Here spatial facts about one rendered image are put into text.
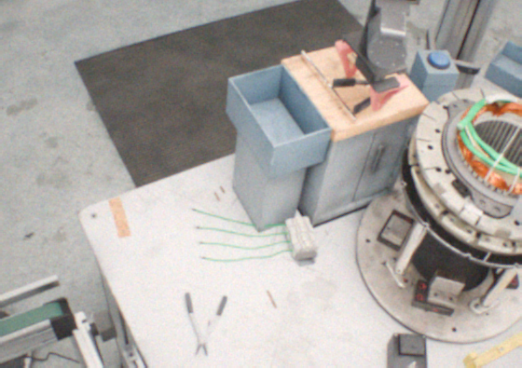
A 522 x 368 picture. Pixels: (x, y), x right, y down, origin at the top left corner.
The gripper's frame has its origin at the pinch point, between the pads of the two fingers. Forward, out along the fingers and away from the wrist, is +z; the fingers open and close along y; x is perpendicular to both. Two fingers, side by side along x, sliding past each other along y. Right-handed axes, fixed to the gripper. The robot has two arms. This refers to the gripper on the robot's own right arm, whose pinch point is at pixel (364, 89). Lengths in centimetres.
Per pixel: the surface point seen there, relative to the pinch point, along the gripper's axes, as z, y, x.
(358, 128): 2.9, 5.0, -3.6
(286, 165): 8.1, 4.0, -15.9
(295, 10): 113, -140, 84
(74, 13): 115, -179, -12
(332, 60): 2.9, -10.7, 0.8
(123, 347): 87, -9, -46
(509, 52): 5.7, -2.5, 42.0
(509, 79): 4.1, 4.9, 34.1
